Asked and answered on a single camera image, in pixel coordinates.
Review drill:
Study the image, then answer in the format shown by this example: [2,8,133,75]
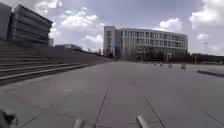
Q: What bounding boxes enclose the grey paved plaza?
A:
[0,60,224,128]

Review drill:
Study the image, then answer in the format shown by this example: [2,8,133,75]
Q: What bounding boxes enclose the row of trees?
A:
[119,46,193,63]

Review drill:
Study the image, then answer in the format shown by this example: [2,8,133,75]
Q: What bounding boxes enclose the white building with window rows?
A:
[102,25,189,63]

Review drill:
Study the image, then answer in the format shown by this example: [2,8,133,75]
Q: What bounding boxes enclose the low distant building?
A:
[53,43,83,52]

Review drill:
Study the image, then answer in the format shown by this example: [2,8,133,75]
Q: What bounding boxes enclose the robot's own part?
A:
[73,117,85,128]
[135,115,150,128]

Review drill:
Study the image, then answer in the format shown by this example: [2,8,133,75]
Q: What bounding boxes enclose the row of stone bollards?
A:
[143,61,187,71]

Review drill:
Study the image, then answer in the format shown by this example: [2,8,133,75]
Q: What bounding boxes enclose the wide stone stairs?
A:
[0,39,113,87]

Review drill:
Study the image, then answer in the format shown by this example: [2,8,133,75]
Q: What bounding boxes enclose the dark glass building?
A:
[0,2,54,46]

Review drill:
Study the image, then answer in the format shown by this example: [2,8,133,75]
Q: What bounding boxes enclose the low dark building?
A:
[191,52,224,65]

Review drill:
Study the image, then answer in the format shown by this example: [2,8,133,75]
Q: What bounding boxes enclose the low raised stone platform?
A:
[196,68,224,79]

